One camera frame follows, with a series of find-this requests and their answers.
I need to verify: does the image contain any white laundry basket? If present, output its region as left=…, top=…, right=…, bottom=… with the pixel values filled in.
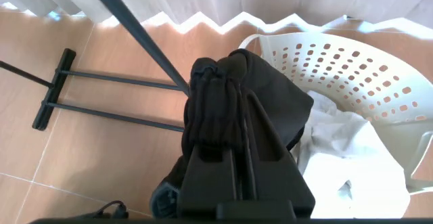
left=238, top=31, right=433, bottom=194

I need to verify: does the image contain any black garment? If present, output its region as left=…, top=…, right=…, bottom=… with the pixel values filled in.
left=150, top=48, right=315, bottom=218

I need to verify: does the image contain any black cable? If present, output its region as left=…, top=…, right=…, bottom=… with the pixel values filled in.
left=72, top=200, right=130, bottom=220

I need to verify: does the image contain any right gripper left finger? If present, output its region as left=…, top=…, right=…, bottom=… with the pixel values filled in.
left=178, top=144, right=244, bottom=218

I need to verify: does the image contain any white printed t-shirt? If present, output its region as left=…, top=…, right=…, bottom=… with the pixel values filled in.
left=290, top=90, right=411, bottom=219

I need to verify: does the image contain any black clothes rack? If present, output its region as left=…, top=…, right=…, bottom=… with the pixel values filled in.
left=0, top=0, right=191, bottom=132

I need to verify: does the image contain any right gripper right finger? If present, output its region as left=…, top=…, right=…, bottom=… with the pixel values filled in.
left=240, top=89, right=316, bottom=218

